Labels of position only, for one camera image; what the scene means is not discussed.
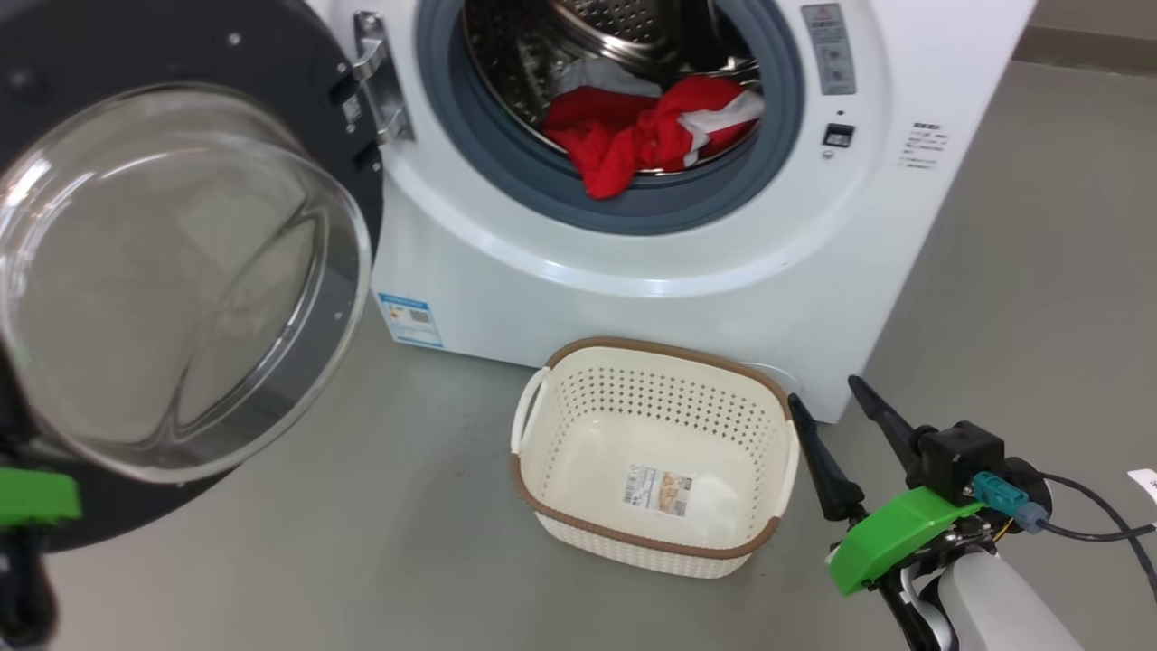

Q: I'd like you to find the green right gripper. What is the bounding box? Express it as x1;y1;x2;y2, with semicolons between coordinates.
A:
788;375;986;598

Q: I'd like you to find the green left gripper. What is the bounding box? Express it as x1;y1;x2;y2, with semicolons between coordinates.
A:
0;466;82;527

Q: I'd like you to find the red and white garment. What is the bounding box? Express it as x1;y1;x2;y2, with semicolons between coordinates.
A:
544;74;766;200

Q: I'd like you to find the black round glass washer door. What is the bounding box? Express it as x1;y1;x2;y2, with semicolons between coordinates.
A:
0;0;385;552

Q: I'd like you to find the white printed label sticker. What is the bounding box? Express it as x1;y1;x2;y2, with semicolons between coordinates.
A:
621;463;693;518

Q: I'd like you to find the cream perforated laundry basket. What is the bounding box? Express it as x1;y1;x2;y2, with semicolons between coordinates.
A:
510;337;802;580

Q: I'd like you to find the white front-load washing machine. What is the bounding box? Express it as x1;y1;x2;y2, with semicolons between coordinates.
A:
303;0;1038;424

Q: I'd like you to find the printed warning text label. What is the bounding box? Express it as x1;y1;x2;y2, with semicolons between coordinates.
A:
899;122;950;170

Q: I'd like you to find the grey rubber door gasket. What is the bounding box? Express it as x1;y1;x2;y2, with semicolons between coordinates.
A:
416;0;805;236

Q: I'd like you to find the steel washer drum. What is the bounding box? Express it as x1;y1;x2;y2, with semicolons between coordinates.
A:
463;0;762;173

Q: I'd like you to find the metal washing machine door hinge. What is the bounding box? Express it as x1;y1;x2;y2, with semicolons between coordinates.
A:
353;11;415;146

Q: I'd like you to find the round white drain filter cover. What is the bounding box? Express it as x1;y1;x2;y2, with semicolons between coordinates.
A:
737;362;804;403

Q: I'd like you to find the grey warning sticker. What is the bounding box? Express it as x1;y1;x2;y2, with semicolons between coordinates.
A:
801;3;858;97

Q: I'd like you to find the blue energy label sticker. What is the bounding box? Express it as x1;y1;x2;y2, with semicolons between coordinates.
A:
377;291;446;349

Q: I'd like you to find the teal cable connector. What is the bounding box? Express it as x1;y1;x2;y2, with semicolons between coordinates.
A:
973;470;1049;534

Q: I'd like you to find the thin black cable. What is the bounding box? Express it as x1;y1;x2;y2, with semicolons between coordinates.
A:
1035;517;1157;543
1038;470;1157;602

